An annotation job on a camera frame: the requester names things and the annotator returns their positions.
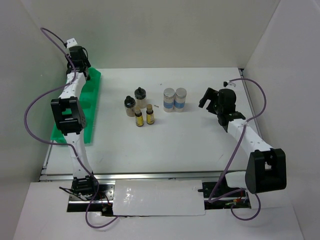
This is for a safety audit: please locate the right silver lid salt jar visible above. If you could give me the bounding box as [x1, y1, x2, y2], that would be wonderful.
[174, 87, 187, 113]

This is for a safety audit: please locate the tall black cap spice jar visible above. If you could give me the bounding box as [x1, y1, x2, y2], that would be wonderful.
[134, 87, 147, 109]

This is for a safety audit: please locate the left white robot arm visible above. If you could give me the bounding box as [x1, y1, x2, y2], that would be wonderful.
[50, 45, 99, 200]

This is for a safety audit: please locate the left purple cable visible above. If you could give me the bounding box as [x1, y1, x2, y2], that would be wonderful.
[24, 27, 83, 161]

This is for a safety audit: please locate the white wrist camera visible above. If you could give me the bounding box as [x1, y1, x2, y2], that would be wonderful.
[223, 79, 238, 88]
[64, 38, 78, 49]

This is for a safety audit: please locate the silver lid salt jar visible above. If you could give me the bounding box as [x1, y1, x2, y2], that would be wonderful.
[163, 88, 175, 113]
[174, 87, 187, 113]

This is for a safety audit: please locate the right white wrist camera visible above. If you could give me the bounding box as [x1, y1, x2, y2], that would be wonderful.
[223, 79, 238, 88]

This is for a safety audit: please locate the green plastic compartment tray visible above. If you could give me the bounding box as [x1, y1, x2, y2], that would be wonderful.
[50, 66, 102, 146]

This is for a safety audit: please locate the left silver lid salt jar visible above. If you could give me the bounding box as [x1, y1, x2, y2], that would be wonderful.
[163, 88, 175, 113]

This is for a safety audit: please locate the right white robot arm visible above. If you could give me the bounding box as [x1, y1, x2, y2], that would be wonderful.
[199, 87, 287, 196]

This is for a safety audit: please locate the small yellow bottle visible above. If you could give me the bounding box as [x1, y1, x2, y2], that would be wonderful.
[134, 106, 144, 127]
[146, 104, 155, 125]

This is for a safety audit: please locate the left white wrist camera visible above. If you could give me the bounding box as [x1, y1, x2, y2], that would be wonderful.
[64, 38, 78, 49]

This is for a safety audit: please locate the right small yellow bottle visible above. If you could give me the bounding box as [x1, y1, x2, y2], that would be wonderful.
[146, 104, 155, 125]

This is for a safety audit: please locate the aluminium rail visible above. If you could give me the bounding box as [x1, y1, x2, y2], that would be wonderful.
[39, 170, 247, 181]

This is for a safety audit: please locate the white plastic sheet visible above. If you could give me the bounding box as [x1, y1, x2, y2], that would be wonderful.
[112, 180, 205, 217]

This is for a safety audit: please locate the left small yellow bottle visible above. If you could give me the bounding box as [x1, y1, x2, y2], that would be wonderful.
[134, 106, 144, 127]

